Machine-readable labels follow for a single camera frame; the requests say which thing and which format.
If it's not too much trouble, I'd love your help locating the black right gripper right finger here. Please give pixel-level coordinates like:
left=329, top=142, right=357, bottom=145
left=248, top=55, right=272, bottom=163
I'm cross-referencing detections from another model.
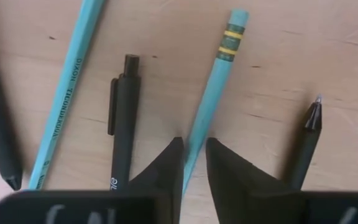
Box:
left=206, top=137, right=306, bottom=224

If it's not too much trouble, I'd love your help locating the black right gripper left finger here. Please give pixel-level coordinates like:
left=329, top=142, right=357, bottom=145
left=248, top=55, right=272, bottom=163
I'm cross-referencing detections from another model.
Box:
left=128, top=136, right=185, bottom=224

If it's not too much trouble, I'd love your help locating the light blue pencil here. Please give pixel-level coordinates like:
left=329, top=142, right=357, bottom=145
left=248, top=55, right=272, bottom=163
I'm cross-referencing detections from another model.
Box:
left=181, top=8, right=250, bottom=197
left=28, top=0, right=107, bottom=190

